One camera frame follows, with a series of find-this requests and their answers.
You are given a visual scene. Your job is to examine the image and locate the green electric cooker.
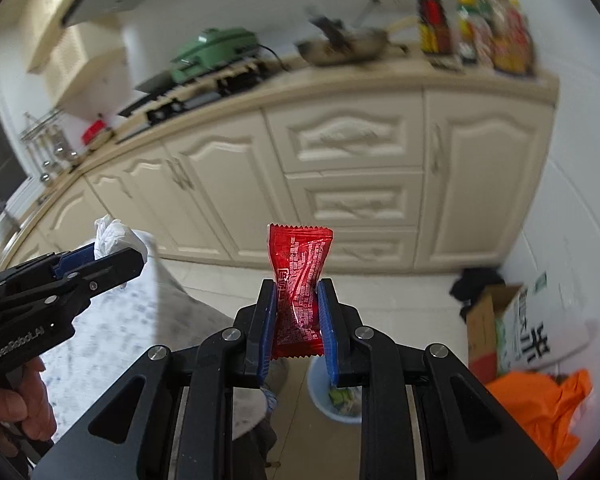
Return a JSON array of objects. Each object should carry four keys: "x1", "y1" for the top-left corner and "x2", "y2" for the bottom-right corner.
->
[{"x1": 170, "y1": 27, "x2": 260, "y2": 84}]

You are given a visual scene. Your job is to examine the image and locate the orange plastic bag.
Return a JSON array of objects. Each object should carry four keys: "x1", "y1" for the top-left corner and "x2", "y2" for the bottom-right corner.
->
[{"x1": 486, "y1": 370, "x2": 593, "y2": 469}]

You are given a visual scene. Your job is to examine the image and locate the person's left hand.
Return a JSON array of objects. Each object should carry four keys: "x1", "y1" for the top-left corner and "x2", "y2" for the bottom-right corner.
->
[{"x1": 0, "y1": 356, "x2": 57, "y2": 456}]

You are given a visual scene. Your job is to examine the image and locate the black cloth on floor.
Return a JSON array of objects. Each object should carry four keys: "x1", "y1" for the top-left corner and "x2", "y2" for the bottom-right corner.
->
[{"x1": 449, "y1": 268, "x2": 505, "y2": 322}]

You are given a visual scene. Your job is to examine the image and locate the black gas stove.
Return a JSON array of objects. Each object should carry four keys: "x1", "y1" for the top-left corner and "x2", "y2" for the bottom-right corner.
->
[{"x1": 114, "y1": 58, "x2": 291, "y2": 144}]

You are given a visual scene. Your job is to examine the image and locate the group of seasoning bottles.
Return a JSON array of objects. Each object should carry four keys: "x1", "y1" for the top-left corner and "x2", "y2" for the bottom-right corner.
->
[{"x1": 456, "y1": 0, "x2": 535, "y2": 77}]

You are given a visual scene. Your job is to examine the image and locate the white plastic bag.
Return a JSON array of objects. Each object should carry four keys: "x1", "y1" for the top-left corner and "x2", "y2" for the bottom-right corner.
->
[{"x1": 94, "y1": 214, "x2": 148, "y2": 262}]

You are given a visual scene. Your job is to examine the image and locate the cream upper cabinet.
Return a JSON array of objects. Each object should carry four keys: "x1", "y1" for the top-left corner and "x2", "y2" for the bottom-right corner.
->
[{"x1": 42, "y1": 22, "x2": 125, "y2": 106}]

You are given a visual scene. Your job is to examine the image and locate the light blue trash bucket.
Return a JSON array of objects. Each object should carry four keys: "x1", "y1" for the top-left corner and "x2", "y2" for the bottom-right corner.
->
[{"x1": 306, "y1": 356, "x2": 362, "y2": 425}]

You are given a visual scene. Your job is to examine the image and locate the brown cardboard box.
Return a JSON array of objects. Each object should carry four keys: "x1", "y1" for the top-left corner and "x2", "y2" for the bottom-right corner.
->
[{"x1": 466, "y1": 284, "x2": 522, "y2": 385}]

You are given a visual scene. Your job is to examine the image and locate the red snack wrapper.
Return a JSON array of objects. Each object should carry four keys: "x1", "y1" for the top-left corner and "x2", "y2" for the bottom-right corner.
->
[{"x1": 268, "y1": 224, "x2": 332, "y2": 359}]

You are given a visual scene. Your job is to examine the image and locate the white printed carton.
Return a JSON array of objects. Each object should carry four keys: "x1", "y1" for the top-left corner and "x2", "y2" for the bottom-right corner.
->
[{"x1": 494, "y1": 238, "x2": 600, "y2": 377}]

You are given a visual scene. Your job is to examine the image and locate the steel wok pan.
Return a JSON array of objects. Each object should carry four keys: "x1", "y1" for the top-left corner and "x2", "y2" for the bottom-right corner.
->
[{"x1": 294, "y1": 0, "x2": 418, "y2": 67}]

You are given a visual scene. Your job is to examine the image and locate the red lidded bowl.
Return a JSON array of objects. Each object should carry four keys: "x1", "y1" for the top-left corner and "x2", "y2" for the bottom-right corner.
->
[{"x1": 81, "y1": 118, "x2": 112, "y2": 148}]

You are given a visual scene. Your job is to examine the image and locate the cream lower kitchen cabinets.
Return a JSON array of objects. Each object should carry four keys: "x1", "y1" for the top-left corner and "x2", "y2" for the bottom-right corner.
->
[{"x1": 0, "y1": 88, "x2": 555, "y2": 273}]

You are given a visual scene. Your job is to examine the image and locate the black power cable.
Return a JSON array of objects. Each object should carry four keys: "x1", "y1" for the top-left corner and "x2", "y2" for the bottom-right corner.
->
[{"x1": 256, "y1": 43, "x2": 294, "y2": 74}]

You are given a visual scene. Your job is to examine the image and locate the red condiment bottle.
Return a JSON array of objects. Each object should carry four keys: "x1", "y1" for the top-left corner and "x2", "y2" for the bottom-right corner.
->
[{"x1": 417, "y1": 0, "x2": 452, "y2": 55}]

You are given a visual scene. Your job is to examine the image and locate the round floral tablecloth table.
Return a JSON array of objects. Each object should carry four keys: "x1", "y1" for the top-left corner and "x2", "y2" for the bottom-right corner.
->
[{"x1": 40, "y1": 228, "x2": 282, "y2": 441}]

